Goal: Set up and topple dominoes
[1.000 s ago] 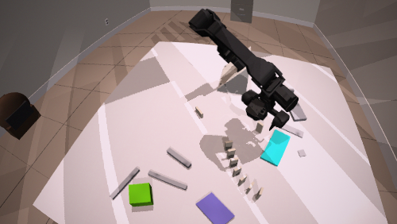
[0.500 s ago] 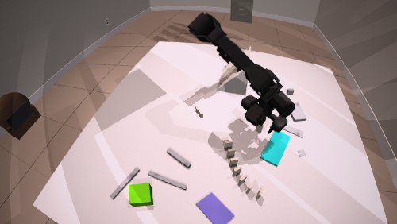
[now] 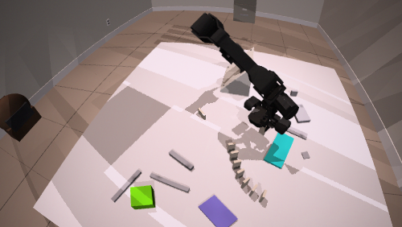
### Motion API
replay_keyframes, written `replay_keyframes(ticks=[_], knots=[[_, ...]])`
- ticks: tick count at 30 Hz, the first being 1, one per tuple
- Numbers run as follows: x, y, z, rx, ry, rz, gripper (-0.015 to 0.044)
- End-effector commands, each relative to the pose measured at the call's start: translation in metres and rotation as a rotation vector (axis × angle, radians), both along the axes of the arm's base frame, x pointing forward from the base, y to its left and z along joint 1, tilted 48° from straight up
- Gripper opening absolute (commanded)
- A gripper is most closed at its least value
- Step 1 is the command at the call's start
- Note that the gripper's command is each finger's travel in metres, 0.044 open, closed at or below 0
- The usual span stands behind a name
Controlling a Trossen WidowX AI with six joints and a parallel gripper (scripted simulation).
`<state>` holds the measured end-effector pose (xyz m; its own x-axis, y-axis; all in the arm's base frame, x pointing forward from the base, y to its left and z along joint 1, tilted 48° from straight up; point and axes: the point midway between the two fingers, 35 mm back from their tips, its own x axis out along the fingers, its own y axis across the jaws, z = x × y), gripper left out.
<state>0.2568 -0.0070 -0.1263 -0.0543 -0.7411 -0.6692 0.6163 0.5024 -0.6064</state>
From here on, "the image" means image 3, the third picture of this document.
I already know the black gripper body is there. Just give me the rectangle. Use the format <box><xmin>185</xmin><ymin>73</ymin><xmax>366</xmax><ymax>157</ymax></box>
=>
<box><xmin>244</xmin><ymin>96</ymin><xmax>291</xmax><ymax>134</ymax></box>

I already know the green cube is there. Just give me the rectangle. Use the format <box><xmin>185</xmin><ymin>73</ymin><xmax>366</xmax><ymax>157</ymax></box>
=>
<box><xmin>130</xmin><ymin>185</ymin><xmax>156</xmax><ymax>210</ymax></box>

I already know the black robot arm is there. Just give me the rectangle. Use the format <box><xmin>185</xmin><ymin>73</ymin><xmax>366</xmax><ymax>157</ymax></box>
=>
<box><xmin>190</xmin><ymin>13</ymin><xmax>299</xmax><ymax>128</ymax></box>

